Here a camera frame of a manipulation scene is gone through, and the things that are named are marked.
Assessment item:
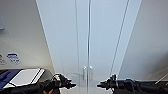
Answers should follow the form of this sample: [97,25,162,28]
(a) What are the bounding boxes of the white wall sign dark print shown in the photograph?
[0,53,7,66]

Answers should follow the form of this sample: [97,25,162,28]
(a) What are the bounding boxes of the white wardrobe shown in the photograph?
[35,0,144,94]

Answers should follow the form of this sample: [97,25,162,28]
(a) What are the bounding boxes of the grey wall box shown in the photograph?
[0,21,5,31]

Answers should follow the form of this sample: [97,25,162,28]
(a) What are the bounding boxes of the blue and white wall sign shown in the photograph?
[6,52,21,65]

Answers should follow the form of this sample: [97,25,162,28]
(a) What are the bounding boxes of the white door handle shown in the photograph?
[88,65,94,81]
[82,65,88,81]

